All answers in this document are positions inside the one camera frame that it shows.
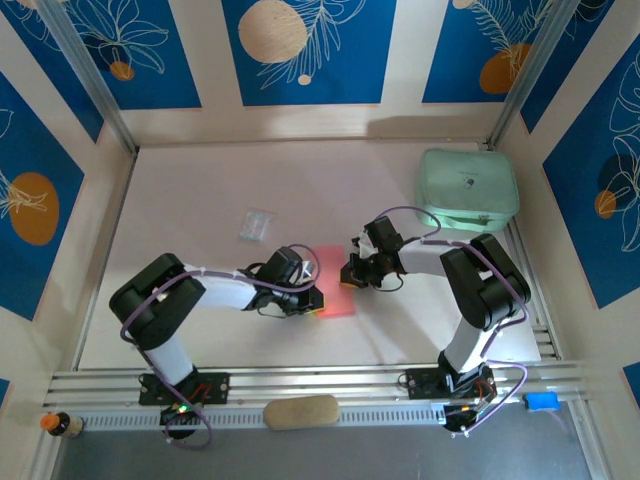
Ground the pink cloth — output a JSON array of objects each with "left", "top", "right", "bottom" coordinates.
[{"left": 313, "top": 244, "right": 358, "bottom": 320}]

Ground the small clear plastic packet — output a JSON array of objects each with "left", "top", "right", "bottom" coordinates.
[{"left": 238, "top": 209, "right": 278, "bottom": 244}]

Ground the beige oval block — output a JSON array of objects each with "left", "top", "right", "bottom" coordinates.
[{"left": 263, "top": 394, "right": 341, "bottom": 431}]

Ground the mint green zip pouch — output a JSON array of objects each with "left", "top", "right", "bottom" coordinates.
[{"left": 414, "top": 148, "right": 521, "bottom": 234}]

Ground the blue box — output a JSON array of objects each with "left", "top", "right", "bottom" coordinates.
[{"left": 522, "top": 392, "right": 561, "bottom": 413}]

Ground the small bottle with orange cap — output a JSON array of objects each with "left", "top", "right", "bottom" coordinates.
[{"left": 39, "top": 410, "right": 85, "bottom": 440}]

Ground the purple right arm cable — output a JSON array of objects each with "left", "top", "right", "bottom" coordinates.
[{"left": 374, "top": 206, "right": 529, "bottom": 437}]

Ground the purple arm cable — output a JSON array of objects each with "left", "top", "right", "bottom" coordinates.
[
  {"left": 374, "top": 206, "right": 529, "bottom": 437},
  {"left": 119, "top": 243, "right": 321, "bottom": 449}
]

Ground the aluminium mounting rail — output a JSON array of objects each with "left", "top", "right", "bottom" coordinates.
[{"left": 42, "top": 362, "right": 596, "bottom": 410}]

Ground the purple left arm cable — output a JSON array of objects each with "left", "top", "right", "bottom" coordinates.
[{"left": 119, "top": 243, "right": 321, "bottom": 449}]

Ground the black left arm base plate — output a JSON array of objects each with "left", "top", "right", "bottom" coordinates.
[{"left": 138, "top": 370, "right": 231, "bottom": 407}]

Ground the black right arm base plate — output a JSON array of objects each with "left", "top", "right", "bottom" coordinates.
[{"left": 405, "top": 367, "right": 497, "bottom": 401}]

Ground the slotted grey cable duct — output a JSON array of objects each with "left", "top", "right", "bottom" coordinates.
[{"left": 74, "top": 402, "right": 501, "bottom": 432}]

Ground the aluminium frame post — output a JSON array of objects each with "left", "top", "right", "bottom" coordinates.
[
  {"left": 37, "top": 0, "right": 140, "bottom": 154},
  {"left": 486, "top": 0, "right": 576, "bottom": 149}
]

